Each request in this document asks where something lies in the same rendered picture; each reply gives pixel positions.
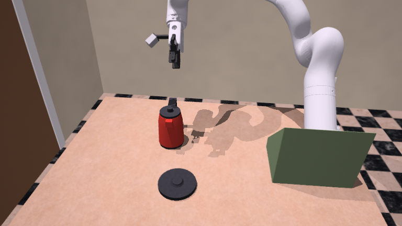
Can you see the red electric kettle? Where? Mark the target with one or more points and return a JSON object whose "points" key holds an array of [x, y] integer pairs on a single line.
{"points": [[171, 133]]}

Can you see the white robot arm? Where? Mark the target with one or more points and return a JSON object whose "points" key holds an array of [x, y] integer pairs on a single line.
{"points": [[321, 53]]}

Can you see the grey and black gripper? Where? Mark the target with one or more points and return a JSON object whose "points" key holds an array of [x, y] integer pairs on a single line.
{"points": [[176, 42]]}

